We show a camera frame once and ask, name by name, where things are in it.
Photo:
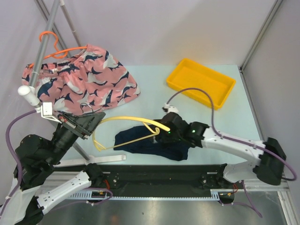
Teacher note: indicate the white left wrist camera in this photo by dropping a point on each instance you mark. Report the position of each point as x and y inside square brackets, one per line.
[46, 111]

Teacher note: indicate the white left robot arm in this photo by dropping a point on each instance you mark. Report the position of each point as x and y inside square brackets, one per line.
[36, 158]

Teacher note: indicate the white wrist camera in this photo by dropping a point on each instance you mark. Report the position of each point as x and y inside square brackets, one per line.
[170, 109]
[46, 111]

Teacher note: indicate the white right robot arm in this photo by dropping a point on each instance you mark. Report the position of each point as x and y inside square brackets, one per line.
[264, 160]

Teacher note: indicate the yellow plastic hanger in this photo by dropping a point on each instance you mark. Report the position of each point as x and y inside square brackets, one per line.
[148, 129]

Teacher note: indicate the pink shark print shorts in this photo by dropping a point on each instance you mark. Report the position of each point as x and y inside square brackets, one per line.
[92, 81]

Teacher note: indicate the orange plastic hanger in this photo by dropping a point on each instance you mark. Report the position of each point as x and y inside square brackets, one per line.
[58, 54]

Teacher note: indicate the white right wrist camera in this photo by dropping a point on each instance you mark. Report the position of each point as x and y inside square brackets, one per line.
[170, 109]

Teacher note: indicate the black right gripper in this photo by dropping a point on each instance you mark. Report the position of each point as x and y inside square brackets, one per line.
[164, 138]

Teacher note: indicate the grey metal clothes rack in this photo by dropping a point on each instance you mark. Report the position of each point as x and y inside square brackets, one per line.
[40, 89]

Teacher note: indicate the navy blue shorts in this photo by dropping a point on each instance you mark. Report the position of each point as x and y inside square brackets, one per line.
[176, 151]

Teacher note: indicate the yellow plastic tray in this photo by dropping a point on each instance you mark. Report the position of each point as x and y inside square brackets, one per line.
[190, 74]

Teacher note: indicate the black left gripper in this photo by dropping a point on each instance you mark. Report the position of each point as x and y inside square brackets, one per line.
[87, 121]

